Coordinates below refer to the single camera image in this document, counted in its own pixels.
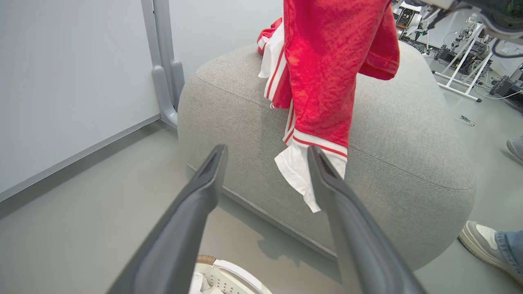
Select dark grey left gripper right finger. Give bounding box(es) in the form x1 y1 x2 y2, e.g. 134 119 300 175
307 146 426 294

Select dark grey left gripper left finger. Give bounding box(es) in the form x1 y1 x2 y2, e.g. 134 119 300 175
107 144 229 294

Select red and white garment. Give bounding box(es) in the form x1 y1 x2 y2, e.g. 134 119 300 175
257 0 401 214

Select grey fabric sofa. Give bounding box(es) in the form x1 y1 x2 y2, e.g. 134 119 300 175
177 40 477 272

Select white laundry basket brown rim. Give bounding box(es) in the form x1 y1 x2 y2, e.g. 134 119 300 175
191 255 273 294

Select white sneaker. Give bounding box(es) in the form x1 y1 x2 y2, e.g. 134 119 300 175
458 220 523 286

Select blue jeans leg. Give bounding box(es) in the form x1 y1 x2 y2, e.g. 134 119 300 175
494 230 523 279

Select grey shoe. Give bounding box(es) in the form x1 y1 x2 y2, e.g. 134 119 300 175
506 136 523 165

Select background robot equipment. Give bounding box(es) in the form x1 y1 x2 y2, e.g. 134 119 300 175
391 0 434 53

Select grey partition bottom rail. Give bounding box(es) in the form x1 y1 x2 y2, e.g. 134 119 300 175
0 114 161 203

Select grey partition post double foot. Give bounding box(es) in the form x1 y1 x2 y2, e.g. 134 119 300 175
141 0 185 128

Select white metal stand frame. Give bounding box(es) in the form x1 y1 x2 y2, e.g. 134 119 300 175
432 24 496 102

